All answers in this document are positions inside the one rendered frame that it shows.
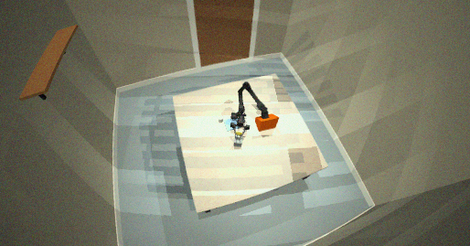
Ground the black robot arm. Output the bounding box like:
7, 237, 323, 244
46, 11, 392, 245
230, 81, 270, 124

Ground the grey dish rack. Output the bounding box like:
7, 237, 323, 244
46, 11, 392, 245
234, 134, 243, 147

